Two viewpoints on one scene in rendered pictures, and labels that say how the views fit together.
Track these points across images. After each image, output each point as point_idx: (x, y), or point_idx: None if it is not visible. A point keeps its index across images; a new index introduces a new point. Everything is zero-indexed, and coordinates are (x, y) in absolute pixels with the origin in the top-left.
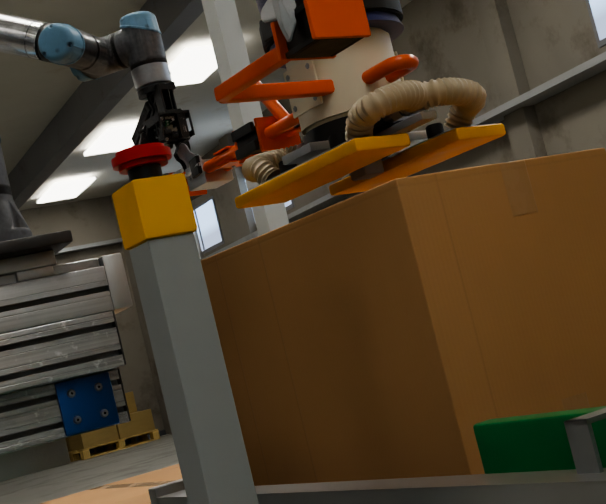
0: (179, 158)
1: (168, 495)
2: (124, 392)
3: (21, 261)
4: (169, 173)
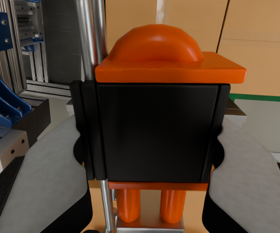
0: (204, 198)
1: (71, 114)
2: (44, 130)
3: None
4: (109, 186)
